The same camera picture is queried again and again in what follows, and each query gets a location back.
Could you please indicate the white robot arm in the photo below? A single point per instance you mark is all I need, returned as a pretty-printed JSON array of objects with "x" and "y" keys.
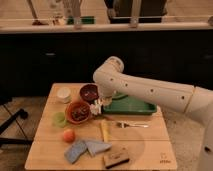
[{"x": 193, "y": 101}]

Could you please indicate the purple bowl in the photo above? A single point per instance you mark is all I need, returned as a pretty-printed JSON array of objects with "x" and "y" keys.
[{"x": 89, "y": 93}]

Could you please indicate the orange bowl with food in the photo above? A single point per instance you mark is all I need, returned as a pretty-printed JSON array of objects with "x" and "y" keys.
[{"x": 78, "y": 112}]

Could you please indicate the green plastic tray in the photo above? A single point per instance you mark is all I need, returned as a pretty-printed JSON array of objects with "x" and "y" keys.
[{"x": 124, "y": 104}]

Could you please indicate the yellow banana-like stick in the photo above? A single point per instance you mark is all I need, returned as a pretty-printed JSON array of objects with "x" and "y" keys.
[{"x": 104, "y": 128}]

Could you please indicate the silver fork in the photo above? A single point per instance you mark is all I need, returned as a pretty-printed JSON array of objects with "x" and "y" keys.
[{"x": 124, "y": 125}]

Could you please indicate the white cup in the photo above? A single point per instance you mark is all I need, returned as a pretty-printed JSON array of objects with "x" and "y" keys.
[{"x": 64, "y": 95}]

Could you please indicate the light green cup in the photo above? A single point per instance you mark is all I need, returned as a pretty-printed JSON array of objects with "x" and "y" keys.
[{"x": 59, "y": 119}]

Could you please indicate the orange peach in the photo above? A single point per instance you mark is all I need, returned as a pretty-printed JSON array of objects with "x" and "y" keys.
[{"x": 68, "y": 135}]

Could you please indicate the grey cloth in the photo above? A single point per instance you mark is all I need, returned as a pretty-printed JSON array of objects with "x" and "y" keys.
[{"x": 95, "y": 147}]

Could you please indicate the blue sponge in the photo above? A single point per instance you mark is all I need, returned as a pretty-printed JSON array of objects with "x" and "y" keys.
[{"x": 75, "y": 151}]

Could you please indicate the wooden block eraser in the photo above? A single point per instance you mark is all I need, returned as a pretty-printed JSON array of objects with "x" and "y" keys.
[{"x": 115, "y": 158}]

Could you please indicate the black chair base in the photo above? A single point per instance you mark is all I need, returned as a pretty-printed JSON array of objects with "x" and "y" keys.
[{"x": 11, "y": 131}]

